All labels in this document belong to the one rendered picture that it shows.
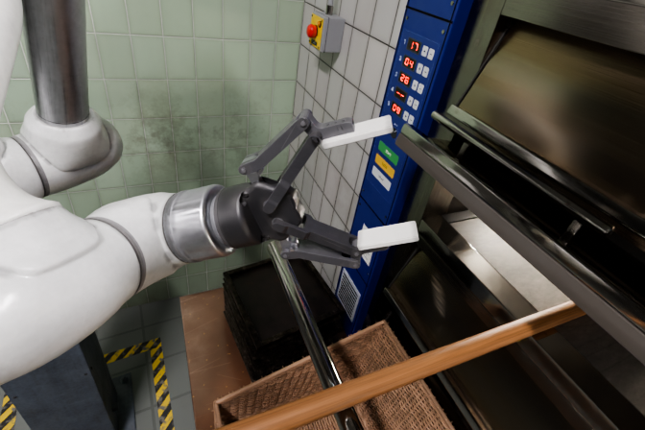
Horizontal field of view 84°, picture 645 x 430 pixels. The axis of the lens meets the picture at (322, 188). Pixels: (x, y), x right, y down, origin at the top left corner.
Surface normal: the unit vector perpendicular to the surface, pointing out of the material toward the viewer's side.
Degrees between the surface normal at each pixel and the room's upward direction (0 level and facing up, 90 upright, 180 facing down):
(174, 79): 90
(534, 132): 70
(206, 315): 0
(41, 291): 47
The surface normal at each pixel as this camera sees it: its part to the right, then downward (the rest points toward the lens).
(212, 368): 0.14, -0.82
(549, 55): -0.80, -0.18
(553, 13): -0.91, 0.11
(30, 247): 0.69, -0.54
